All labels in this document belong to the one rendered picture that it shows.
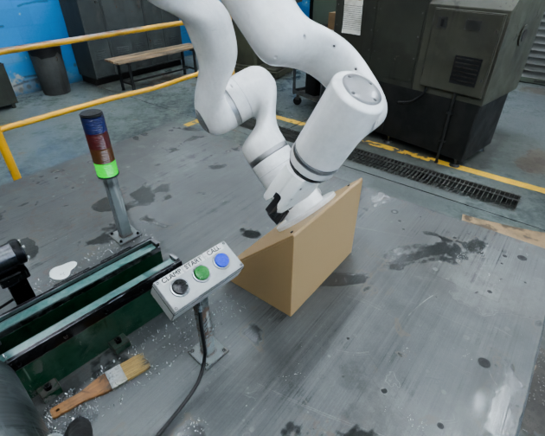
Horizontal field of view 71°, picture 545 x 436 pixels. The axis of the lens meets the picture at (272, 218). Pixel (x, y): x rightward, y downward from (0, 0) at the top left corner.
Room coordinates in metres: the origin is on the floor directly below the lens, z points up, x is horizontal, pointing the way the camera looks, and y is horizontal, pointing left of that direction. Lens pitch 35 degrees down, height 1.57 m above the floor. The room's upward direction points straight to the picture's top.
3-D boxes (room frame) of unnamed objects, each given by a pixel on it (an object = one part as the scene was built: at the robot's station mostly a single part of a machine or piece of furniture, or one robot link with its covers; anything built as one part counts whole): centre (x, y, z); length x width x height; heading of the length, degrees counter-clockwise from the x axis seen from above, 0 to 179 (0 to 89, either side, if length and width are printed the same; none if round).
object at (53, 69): (5.21, 2.93, 0.30); 0.39 x 0.39 x 0.60
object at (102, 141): (1.00, 0.49, 1.14); 0.06 x 0.06 x 0.04
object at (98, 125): (1.00, 0.49, 1.19); 0.06 x 0.06 x 0.04
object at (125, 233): (1.00, 0.49, 1.01); 0.08 x 0.08 x 0.42; 47
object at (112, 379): (0.46, 0.37, 0.80); 0.21 x 0.05 x 0.01; 129
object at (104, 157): (1.00, 0.49, 1.10); 0.06 x 0.06 x 0.04
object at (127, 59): (5.63, 1.61, 0.21); 1.40 x 0.33 x 0.43; 140
